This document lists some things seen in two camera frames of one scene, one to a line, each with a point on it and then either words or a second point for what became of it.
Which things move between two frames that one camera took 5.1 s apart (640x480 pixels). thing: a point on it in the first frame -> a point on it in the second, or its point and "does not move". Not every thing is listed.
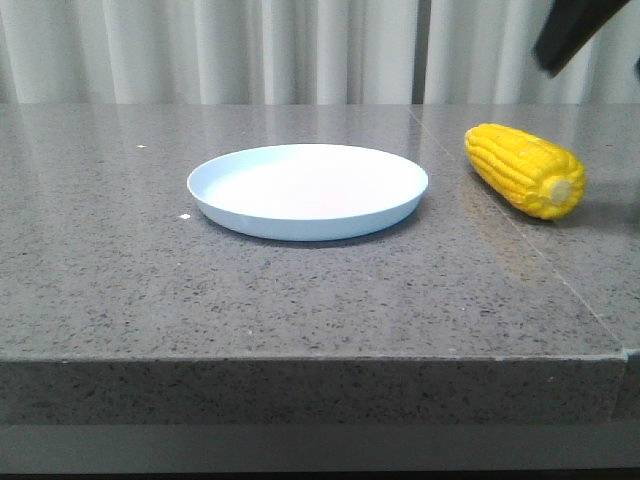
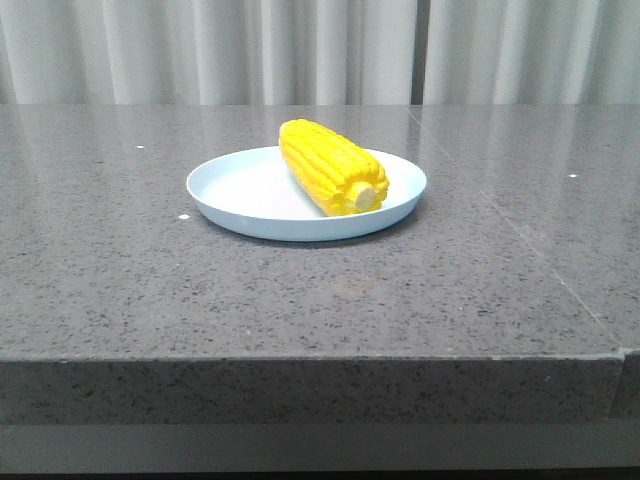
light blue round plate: (300, 192) does not move
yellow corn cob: (541, 178) -> (342, 177)
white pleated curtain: (305, 52) does not move
